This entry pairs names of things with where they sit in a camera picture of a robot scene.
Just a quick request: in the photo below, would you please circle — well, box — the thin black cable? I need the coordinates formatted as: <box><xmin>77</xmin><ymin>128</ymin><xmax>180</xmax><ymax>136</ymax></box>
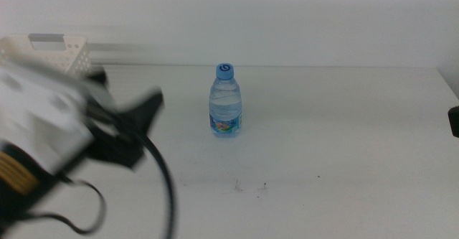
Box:
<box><xmin>21</xmin><ymin>179</ymin><xmax>108</xmax><ymax>235</ymax></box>

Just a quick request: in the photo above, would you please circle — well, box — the clear water bottle blue cap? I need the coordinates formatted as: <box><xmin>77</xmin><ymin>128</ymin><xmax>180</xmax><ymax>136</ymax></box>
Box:
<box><xmin>208</xmin><ymin>62</ymin><xmax>243</xmax><ymax>139</ymax></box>

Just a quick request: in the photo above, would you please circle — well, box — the white perforated plastic basket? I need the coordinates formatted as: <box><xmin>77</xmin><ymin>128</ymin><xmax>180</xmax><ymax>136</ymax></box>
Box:
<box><xmin>0</xmin><ymin>34</ymin><xmax>93</xmax><ymax>78</ymax></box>

